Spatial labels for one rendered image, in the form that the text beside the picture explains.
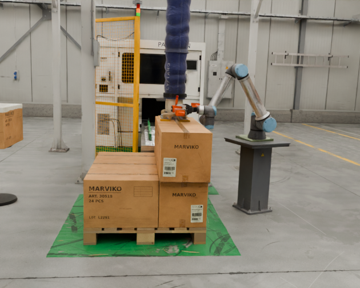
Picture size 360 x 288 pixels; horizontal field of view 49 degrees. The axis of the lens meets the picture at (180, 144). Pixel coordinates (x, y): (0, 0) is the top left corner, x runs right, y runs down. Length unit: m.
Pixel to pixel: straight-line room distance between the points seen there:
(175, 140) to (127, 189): 0.56
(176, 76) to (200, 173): 1.12
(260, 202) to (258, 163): 0.42
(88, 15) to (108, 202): 2.63
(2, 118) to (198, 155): 2.00
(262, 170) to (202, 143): 1.23
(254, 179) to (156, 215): 1.29
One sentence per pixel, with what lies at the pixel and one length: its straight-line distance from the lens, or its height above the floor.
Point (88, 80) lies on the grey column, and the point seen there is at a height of 1.30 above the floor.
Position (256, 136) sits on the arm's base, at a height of 0.79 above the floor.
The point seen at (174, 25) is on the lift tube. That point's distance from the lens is 3.87.
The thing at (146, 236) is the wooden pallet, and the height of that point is 0.07.
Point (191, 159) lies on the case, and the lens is 3.10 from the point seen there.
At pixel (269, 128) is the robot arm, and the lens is 3.94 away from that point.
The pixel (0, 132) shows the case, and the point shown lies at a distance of 4.18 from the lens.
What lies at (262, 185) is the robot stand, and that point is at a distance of 4.22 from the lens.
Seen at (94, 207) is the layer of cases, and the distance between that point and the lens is 3.26.
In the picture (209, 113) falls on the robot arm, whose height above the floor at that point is 1.04.
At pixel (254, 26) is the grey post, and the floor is 2.32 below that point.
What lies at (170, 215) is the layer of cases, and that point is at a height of 0.25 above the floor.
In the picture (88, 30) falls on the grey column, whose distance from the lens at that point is 5.11.
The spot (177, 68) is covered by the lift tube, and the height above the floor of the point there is 1.45.
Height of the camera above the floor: 1.35
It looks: 9 degrees down
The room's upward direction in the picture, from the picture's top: 2 degrees clockwise
